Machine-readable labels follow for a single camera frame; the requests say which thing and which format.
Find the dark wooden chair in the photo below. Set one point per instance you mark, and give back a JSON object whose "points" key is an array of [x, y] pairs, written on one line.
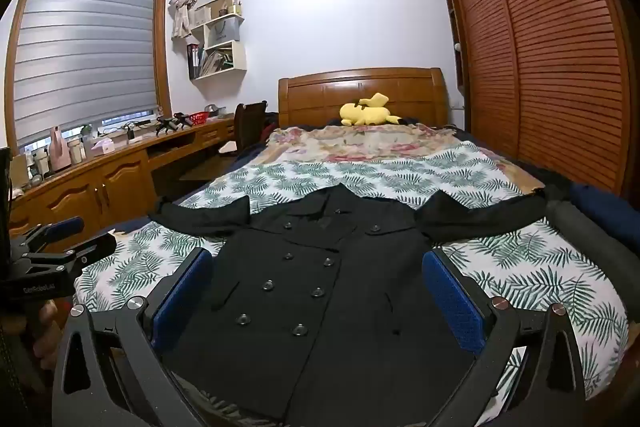
{"points": [[247, 122]]}

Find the navy folded cloth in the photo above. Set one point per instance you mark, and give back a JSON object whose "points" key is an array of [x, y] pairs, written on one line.
{"points": [[610, 207]]}

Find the wooden louvred wardrobe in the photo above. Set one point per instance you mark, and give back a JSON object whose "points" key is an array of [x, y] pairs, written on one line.
{"points": [[550, 57]]}

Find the tied beige curtain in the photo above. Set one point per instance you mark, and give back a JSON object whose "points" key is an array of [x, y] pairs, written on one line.
{"points": [[181, 12]]}

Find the leaf print bed cover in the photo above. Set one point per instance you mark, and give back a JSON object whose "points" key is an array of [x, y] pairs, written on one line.
{"points": [[525, 267]]}

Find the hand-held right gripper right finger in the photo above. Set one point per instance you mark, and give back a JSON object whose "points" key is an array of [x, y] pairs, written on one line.
{"points": [[457, 302]]}

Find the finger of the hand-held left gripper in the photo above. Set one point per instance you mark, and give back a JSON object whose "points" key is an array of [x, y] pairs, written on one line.
{"points": [[90, 249], [65, 225]]}

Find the pink bottle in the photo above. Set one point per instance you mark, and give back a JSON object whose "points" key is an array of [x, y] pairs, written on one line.
{"points": [[60, 152]]}

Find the grey window blind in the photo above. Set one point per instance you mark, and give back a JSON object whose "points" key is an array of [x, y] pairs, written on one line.
{"points": [[85, 47]]}

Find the pink tissue box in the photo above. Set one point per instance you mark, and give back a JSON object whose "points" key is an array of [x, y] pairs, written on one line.
{"points": [[102, 147]]}

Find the white paper bag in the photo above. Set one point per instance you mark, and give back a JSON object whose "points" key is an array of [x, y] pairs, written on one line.
{"points": [[222, 32]]}

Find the floral blanket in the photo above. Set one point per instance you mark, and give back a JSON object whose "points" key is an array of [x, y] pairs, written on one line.
{"points": [[370, 142]]}

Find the white wall shelf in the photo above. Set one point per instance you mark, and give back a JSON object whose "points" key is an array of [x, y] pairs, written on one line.
{"points": [[239, 57]]}

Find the wooden desk with cabinets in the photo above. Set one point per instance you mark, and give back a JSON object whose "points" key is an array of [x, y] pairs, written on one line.
{"points": [[120, 177]]}

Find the person's left hand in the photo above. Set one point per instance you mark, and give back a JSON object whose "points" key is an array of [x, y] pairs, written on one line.
{"points": [[46, 332]]}

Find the red basket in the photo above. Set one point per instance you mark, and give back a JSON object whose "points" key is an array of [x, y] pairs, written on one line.
{"points": [[199, 118]]}

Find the wooden window frame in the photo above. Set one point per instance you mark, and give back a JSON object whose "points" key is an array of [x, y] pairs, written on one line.
{"points": [[161, 57]]}

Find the clear bottle green cap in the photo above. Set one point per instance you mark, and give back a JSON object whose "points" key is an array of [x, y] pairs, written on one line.
{"points": [[86, 137]]}

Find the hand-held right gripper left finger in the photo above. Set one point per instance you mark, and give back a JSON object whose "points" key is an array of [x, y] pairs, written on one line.
{"points": [[182, 297]]}

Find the black coat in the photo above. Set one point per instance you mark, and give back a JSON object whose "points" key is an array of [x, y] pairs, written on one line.
{"points": [[310, 307]]}

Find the black binders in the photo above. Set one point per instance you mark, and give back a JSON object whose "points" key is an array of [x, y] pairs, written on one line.
{"points": [[193, 59]]}

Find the yellow plush toy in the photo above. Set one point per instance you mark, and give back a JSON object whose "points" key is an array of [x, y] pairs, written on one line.
{"points": [[365, 113]]}

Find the stack of books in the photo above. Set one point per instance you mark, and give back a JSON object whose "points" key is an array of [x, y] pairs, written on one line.
{"points": [[216, 63]]}

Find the wooden bed headboard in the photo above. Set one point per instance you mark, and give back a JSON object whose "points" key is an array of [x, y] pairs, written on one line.
{"points": [[320, 94]]}

